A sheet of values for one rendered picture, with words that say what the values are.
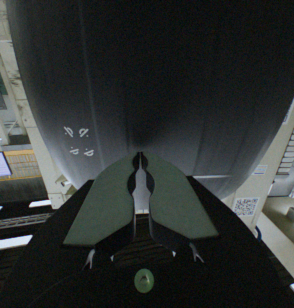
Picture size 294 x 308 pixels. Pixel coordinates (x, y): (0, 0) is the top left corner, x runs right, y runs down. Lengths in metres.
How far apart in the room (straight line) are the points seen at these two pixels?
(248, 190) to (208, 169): 0.36
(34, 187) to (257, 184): 12.31
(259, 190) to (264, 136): 0.37
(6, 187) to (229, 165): 13.11
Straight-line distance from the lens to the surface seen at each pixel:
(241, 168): 0.20
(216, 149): 0.17
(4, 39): 0.92
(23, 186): 12.68
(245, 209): 0.58
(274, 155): 0.51
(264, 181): 0.54
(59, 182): 0.99
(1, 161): 4.34
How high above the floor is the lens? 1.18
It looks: 24 degrees up
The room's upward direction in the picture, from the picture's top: 179 degrees clockwise
